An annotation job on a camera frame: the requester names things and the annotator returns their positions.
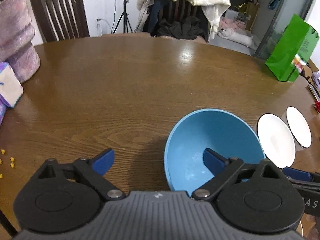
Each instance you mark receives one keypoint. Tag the dark wooden slatted chair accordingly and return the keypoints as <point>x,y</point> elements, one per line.
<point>57,10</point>

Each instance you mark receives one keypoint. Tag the white bowl with black rim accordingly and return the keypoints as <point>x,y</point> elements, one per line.
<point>275,140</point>
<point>298,127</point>

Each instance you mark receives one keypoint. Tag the pink textured vase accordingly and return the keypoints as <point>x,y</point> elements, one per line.
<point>17,42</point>

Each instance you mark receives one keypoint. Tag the blue bowl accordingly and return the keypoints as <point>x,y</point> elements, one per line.
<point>212,135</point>

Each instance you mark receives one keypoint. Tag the green paper bag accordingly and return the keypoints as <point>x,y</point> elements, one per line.
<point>287,52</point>

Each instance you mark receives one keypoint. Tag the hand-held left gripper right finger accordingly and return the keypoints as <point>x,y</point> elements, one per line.
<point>215,161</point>

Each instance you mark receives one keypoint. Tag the wooden chair with clothes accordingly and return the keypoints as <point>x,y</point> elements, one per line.
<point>182,8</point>

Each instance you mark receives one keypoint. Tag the scattered yellow corn kernels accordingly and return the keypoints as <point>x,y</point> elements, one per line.
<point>11,161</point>

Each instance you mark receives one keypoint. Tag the wall socket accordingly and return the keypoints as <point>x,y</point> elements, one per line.
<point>99,26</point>

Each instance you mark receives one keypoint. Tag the black light stand tripod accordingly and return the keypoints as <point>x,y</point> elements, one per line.
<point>123,12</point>

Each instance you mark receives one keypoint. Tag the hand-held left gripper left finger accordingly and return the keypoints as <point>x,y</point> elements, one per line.
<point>103,161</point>

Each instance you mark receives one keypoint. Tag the white plush toy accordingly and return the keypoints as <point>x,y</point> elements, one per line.
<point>235,36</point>

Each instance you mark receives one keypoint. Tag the purple tissue pack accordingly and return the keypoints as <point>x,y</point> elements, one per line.
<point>2,115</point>

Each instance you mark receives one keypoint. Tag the red flower ornament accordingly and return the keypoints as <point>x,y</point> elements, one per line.
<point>317,107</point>

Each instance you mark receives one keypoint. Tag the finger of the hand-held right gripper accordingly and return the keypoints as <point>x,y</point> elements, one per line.
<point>297,173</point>

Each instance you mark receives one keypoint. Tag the purple tissue box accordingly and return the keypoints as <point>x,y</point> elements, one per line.
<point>10,85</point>

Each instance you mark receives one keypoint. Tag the black-framed glass door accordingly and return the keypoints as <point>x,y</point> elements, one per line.
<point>280,5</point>

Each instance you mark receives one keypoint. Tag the pink bedding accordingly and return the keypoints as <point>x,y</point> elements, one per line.
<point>231,23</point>

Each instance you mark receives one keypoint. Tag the dark clothes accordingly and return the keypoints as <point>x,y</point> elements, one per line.
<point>182,28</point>

